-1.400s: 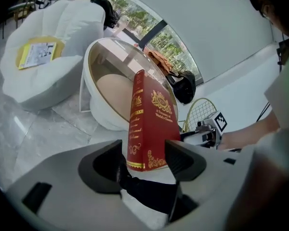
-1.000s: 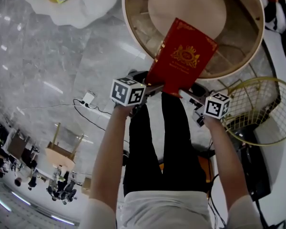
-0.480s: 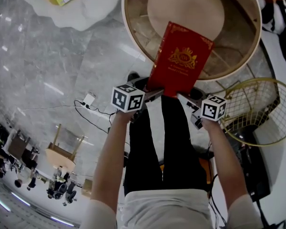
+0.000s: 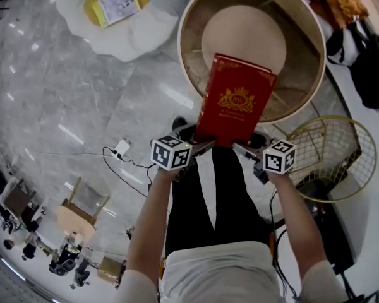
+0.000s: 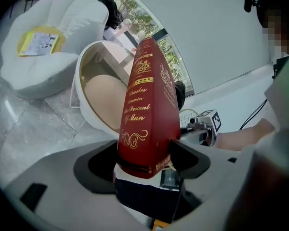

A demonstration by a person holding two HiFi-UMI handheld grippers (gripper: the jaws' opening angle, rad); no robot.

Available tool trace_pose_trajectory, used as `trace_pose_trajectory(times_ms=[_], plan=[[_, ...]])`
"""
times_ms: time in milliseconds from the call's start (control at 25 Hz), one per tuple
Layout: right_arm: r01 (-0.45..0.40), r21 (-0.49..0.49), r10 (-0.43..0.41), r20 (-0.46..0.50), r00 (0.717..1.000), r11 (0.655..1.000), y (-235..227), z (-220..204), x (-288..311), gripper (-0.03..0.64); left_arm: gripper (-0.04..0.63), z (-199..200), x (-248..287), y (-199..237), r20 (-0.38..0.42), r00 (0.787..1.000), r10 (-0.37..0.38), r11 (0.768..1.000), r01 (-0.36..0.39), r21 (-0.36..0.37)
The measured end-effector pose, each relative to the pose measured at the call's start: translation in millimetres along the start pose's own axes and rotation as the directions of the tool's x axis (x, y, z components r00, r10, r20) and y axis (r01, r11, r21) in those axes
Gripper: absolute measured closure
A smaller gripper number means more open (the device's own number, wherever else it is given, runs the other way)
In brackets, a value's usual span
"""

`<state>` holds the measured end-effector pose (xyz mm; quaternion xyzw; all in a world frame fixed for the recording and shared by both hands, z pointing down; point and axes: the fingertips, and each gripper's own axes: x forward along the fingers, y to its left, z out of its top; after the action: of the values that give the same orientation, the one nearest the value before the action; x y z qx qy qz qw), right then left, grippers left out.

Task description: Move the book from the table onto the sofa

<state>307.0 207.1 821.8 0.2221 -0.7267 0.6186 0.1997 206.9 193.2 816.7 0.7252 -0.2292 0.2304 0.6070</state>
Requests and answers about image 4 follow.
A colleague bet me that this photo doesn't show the person's black trousers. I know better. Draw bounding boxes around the person's black trousers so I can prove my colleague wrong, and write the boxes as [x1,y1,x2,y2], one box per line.
[165,145,272,257]

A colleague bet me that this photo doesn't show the person's white shirt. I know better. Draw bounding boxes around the person's white shirt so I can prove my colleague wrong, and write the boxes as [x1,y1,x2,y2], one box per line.
[115,240,351,303]

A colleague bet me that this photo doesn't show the person's left black shoe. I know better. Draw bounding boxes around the person's left black shoe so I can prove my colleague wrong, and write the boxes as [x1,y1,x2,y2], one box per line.
[172,116,198,143]

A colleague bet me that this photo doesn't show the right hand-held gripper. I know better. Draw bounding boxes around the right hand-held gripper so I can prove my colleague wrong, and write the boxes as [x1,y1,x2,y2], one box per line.
[232,140,296,185]

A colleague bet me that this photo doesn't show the round light wooden stool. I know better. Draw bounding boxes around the round light wooden stool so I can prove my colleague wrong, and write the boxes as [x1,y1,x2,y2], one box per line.
[56,177,111,238]

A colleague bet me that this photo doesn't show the person's left forearm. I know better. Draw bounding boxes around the person's left forearm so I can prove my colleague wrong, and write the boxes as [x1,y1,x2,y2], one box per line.
[126,169,174,280]

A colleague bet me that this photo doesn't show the black cable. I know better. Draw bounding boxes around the black cable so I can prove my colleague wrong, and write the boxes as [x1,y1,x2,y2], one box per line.
[269,189,301,299]
[102,146,159,198]

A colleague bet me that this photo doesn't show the black and white backpack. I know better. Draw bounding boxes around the black and white backpack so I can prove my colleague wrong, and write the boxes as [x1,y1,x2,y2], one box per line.
[325,19,379,109]

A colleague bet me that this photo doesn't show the white flower-shaped chair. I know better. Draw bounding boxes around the white flower-shaped chair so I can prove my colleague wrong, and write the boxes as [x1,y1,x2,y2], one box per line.
[56,0,181,63]

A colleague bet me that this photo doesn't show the yellow-edged printed booklet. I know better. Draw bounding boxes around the yellow-edged printed booklet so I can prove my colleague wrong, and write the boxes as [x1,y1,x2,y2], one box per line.
[91,0,142,28]

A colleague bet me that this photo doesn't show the person's black shoe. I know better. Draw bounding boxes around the person's black shoe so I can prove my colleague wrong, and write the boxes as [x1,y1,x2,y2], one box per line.
[172,116,198,143]
[248,131,268,148]

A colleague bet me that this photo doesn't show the person's right forearm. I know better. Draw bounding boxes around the person's right forearm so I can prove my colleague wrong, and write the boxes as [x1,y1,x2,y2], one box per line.
[267,170,328,280]

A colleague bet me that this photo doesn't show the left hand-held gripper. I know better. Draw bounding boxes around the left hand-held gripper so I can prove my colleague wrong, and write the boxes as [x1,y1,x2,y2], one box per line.
[150,134,216,182]

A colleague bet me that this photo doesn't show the white power strip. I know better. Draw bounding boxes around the white power strip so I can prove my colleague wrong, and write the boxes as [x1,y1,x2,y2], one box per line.
[113,139,132,159]

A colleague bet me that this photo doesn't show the red hardcover book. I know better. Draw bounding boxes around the red hardcover book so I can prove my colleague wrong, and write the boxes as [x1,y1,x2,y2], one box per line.
[194,52,278,148]

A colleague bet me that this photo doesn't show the person's right black shoe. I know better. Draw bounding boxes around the person's right black shoe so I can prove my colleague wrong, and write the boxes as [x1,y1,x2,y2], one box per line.
[248,131,268,148]

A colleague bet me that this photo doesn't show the yellow wire round side table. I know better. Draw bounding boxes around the yellow wire round side table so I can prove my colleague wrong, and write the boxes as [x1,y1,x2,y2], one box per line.
[286,115,378,203]

